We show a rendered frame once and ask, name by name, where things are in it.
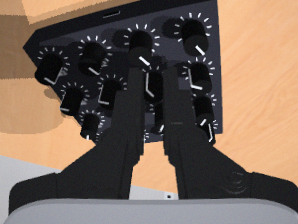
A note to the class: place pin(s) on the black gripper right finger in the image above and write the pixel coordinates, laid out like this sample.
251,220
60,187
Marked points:
207,172

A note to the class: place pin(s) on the black knob box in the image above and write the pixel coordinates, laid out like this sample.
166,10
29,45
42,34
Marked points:
112,40

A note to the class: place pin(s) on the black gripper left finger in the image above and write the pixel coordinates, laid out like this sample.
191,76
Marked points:
105,171

